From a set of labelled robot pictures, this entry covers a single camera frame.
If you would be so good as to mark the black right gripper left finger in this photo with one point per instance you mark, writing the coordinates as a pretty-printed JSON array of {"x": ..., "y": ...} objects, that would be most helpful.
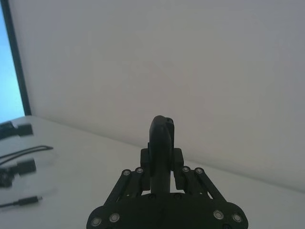
[{"x": 158, "y": 143}]

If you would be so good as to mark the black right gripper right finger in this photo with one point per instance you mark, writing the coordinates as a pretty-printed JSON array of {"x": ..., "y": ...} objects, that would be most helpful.
[{"x": 179, "y": 162}]

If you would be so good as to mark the white table cloth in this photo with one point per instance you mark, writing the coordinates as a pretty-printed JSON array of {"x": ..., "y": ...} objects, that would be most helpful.
[{"x": 83, "y": 167}]

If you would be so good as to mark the black plug block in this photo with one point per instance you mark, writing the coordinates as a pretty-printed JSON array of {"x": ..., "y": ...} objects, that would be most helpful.
[{"x": 22, "y": 130}]

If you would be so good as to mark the black adapter block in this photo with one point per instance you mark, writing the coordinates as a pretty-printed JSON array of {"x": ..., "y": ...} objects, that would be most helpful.
[{"x": 23, "y": 167}]

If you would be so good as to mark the dark grey post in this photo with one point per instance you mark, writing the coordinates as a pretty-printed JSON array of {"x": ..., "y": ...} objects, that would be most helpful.
[{"x": 17, "y": 62}]

